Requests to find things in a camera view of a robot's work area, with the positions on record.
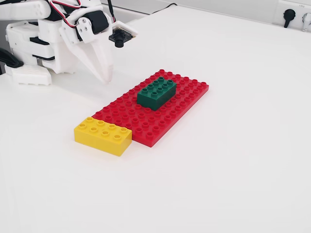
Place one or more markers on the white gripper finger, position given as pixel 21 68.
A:
pixel 83 57
pixel 103 60

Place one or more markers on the yellow lego brick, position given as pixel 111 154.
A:
pixel 102 143

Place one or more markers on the white robot base foot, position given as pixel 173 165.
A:
pixel 26 75

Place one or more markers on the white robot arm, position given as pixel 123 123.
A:
pixel 48 31

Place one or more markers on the green lego brick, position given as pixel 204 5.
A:
pixel 155 97

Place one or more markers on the red lego baseplate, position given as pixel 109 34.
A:
pixel 150 121

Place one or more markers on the black power plug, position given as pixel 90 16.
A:
pixel 288 15

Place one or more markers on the white power plug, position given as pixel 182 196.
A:
pixel 306 20

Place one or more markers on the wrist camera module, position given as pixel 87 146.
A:
pixel 121 35

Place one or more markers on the white wall socket strip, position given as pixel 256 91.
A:
pixel 278 12

